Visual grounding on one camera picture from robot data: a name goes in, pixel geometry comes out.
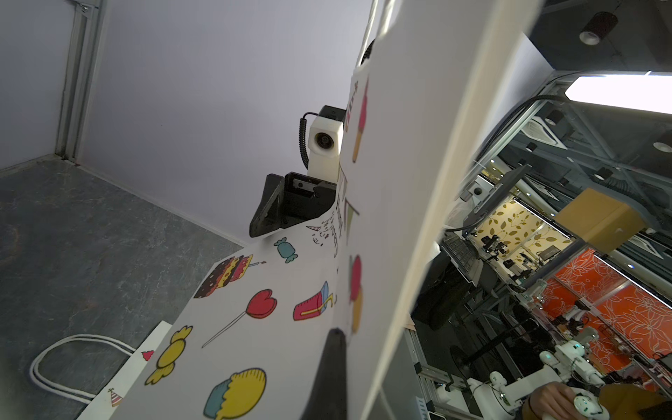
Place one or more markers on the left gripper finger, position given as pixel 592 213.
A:
pixel 329 395

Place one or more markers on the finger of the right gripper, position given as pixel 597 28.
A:
pixel 268 216

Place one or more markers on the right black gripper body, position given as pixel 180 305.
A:
pixel 305 198

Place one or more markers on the white party paper bag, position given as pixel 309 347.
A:
pixel 94 371

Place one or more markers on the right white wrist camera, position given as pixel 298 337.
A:
pixel 323 142

